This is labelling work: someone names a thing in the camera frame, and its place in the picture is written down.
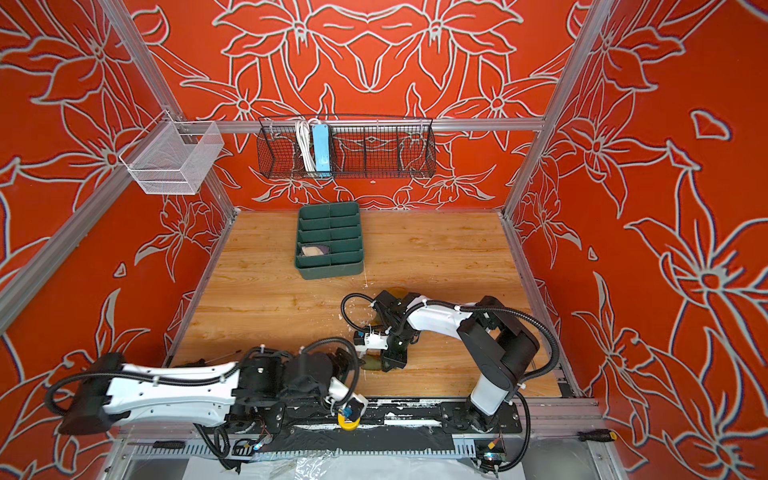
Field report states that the green compartment tray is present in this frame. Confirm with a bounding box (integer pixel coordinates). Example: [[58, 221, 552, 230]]
[[294, 201, 365, 280]]

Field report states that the green striped sock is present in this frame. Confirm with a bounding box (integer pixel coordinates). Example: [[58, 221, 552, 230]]
[[360, 355, 388, 371]]

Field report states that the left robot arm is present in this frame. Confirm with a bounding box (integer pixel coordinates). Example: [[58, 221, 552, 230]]
[[44, 337, 368, 472]]

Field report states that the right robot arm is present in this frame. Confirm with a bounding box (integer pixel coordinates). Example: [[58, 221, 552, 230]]
[[340, 291, 561, 474]]

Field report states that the light blue box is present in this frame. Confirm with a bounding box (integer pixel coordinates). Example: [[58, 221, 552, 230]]
[[312, 124, 331, 176]]

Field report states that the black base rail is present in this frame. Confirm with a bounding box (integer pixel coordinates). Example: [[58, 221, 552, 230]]
[[232, 398, 526, 461]]

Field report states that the black wire wall basket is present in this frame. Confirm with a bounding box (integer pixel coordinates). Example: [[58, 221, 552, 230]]
[[256, 115, 437, 180]]

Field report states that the white cable bundle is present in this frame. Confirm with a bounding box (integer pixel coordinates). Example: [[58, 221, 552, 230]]
[[295, 119, 316, 175]]

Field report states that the clear plastic wall bin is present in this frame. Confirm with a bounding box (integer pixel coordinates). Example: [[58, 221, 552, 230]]
[[121, 121, 224, 195]]

